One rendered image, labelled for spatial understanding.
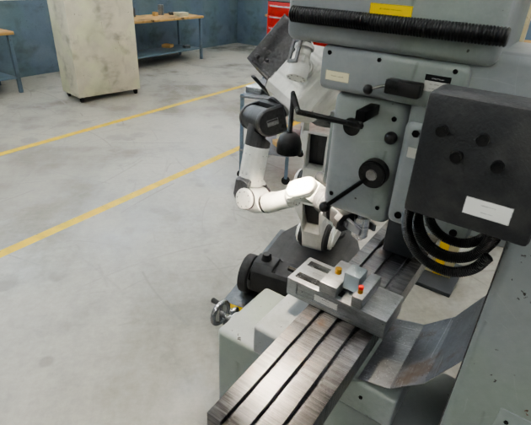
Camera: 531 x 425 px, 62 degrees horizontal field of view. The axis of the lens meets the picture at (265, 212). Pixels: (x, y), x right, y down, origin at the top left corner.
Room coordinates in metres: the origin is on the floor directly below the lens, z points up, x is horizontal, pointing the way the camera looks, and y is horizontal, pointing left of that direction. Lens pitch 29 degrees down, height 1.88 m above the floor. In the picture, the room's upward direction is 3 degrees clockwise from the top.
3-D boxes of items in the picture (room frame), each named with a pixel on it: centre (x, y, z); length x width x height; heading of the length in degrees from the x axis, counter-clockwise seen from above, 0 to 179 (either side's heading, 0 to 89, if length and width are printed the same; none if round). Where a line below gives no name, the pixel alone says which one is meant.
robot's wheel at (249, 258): (1.83, 0.07, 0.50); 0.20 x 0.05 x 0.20; 158
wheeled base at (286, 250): (1.96, -0.27, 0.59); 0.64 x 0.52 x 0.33; 158
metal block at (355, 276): (1.14, -0.30, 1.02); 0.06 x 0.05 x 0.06; 146
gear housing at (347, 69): (1.09, -0.31, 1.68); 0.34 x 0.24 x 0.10; 56
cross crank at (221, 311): (1.39, 0.14, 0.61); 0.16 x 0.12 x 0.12; 56
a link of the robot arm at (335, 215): (1.19, -0.23, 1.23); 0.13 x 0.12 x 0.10; 121
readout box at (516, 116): (0.67, -0.34, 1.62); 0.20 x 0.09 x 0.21; 56
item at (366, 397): (1.11, -0.28, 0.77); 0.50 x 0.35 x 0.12; 56
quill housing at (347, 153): (1.11, -0.28, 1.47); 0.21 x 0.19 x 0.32; 146
